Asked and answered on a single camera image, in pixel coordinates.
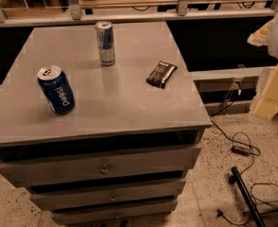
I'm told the black stand leg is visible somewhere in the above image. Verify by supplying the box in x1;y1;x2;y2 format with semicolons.
231;166;266;227

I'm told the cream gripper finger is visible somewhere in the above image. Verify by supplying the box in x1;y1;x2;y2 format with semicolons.
252;64;278;120
247;21;272;46

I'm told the grey metal railing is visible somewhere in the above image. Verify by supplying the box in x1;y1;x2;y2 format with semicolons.
0;0;278;27

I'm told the blue pepsi can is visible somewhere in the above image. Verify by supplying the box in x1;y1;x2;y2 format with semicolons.
37;65;75;114

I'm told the silver red bull can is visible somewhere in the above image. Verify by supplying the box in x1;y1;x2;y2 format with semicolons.
96;21;115;66

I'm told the grey drawer cabinet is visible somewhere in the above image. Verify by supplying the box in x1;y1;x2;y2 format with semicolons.
0;22;210;215

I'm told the black floor cable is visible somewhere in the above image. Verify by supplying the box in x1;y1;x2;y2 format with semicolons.
210;99;278;227

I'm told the bottom grey drawer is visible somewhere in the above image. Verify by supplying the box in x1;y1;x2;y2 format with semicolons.
51;199;178;225

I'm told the middle grey drawer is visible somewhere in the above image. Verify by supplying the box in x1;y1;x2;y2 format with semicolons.
30;178;185;211

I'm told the black rxbar chocolate bar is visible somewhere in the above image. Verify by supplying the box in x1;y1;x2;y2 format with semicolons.
146;61;177;89

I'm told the black power adapter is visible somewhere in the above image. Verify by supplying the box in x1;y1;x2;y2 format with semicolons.
231;145;251;156

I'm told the top grey drawer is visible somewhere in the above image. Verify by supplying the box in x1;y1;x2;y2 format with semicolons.
0;144;200;187

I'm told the grey drawer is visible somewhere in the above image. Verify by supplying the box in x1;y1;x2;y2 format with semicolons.
30;178;185;211
0;144;200;187
51;199;178;225

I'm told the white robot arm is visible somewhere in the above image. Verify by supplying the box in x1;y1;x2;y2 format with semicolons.
247;12;278;120

